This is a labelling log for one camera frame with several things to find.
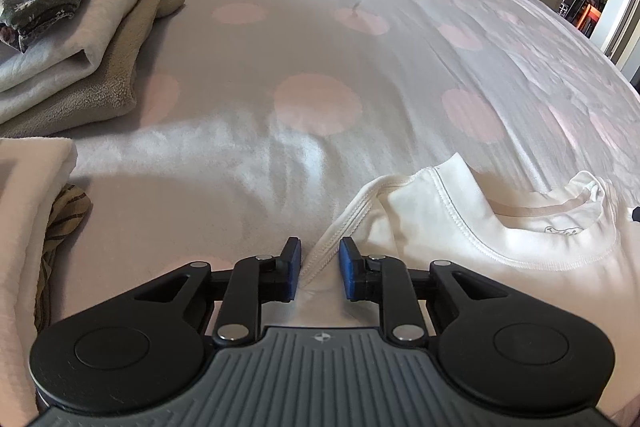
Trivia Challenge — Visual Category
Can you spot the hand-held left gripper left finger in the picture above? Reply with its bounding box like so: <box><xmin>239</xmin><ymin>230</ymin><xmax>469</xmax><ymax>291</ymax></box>
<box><xmin>134</xmin><ymin>237</ymin><xmax>304</xmax><ymax>348</ymax></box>

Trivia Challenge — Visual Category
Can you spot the grey folded sweatshirt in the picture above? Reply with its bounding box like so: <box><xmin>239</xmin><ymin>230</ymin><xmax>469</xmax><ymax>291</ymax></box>
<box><xmin>0</xmin><ymin>0</ymin><xmax>173</xmax><ymax>122</ymax></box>

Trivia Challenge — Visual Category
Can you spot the white t-shirt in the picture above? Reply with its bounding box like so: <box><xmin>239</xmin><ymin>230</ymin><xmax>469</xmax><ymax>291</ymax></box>
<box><xmin>295</xmin><ymin>152</ymin><xmax>640</xmax><ymax>427</ymax></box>

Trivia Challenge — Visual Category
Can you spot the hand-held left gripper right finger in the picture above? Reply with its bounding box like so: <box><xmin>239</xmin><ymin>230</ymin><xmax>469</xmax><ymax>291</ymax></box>
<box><xmin>339</xmin><ymin>237</ymin><xmax>506</xmax><ymax>348</ymax></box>

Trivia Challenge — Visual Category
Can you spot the beige fleece folded garment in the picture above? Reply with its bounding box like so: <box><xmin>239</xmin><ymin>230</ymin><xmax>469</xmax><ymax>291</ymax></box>
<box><xmin>0</xmin><ymin>0</ymin><xmax>186</xmax><ymax>138</ymax></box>

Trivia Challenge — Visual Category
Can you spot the white ribbed folded garment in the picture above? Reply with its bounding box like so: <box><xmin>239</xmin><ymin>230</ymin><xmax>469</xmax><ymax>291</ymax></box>
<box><xmin>0</xmin><ymin>137</ymin><xmax>78</xmax><ymax>423</ymax></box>

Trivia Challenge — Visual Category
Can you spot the olive striped garment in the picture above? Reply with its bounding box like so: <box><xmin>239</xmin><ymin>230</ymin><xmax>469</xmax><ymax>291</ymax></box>
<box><xmin>34</xmin><ymin>184</ymin><xmax>93</xmax><ymax>333</ymax></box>

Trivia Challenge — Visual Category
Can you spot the orange lit shelf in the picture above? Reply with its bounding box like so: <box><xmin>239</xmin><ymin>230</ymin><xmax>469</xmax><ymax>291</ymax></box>
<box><xmin>575</xmin><ymin>2</ymin><xmax>603</xmax><ymax>38</ymax></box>

